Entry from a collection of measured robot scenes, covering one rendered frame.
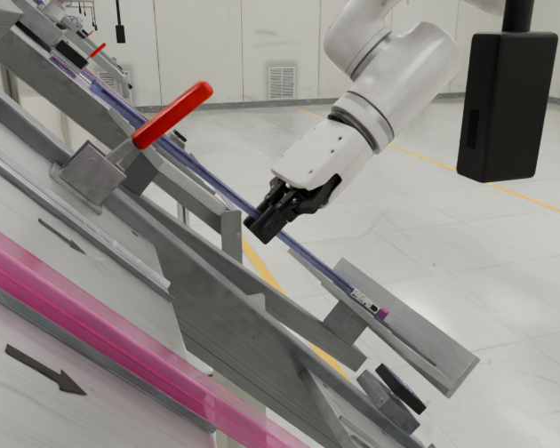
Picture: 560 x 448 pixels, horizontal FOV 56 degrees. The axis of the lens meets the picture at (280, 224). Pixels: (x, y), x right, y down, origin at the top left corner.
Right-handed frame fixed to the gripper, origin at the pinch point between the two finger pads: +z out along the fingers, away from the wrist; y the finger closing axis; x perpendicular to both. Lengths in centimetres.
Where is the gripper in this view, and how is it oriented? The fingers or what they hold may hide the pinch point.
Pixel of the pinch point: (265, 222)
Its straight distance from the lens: 65.4
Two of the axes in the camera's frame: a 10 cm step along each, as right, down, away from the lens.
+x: 5.9, 6.2, 5.1
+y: 4.0, 3.2, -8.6
